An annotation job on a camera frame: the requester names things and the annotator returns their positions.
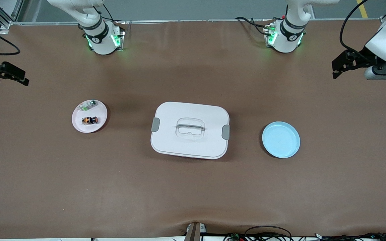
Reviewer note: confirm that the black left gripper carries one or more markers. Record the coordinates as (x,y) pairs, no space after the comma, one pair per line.
(364,56)

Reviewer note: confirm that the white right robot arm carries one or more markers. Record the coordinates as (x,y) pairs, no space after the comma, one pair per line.
(102,36)

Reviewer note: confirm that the white lidded box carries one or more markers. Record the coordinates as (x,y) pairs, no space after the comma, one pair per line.
(189,144)

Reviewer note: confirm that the light blue round plate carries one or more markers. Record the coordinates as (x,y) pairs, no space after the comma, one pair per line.
(281,140)

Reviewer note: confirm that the pink round plate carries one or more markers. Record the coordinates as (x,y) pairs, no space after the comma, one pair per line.
(90,127)

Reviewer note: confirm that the green and white switch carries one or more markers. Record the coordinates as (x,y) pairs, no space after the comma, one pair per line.
(89,105)

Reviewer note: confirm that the metal table edge bracket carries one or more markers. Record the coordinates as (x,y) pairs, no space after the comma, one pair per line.
(194,231)

